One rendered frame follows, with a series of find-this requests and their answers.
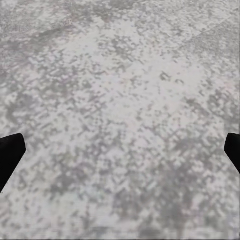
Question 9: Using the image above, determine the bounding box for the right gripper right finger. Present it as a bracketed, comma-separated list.
[224, 132, 240, 172]

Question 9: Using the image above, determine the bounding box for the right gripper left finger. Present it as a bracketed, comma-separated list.
[0, 133, 26, 193]

